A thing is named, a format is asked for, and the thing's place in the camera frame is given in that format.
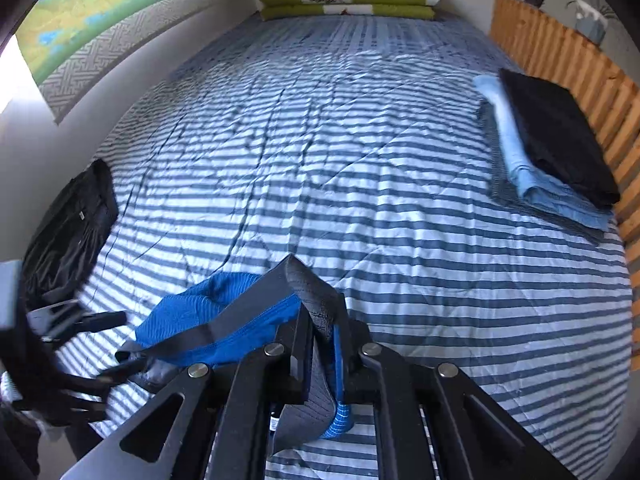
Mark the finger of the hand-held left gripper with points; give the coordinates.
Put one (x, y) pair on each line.
(90, 390)
(85, 321)

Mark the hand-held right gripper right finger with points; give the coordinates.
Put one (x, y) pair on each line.
(341, 360)

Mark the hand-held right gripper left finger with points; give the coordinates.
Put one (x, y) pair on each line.
(301, 360)

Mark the dark clothes pile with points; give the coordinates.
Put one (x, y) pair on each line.
(70, 225)

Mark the blue underwear with grey waistband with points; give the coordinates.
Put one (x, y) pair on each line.
(200, 305)

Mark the blue white striped bed cover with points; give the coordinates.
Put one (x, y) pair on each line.
(300, 160)

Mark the grey striped folded garment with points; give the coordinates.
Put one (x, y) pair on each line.
(492, 160)

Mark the light blue folded garment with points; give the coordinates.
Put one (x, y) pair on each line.
(505, 125)

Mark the black folded garment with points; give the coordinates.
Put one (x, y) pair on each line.
(555, 130)

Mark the plant in white pot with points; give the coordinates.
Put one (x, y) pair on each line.
(590, 25)

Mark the wall map poster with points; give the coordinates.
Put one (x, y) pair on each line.
(100, 10)

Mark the wooden slatted bed rail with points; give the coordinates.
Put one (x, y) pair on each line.
(550, 50)

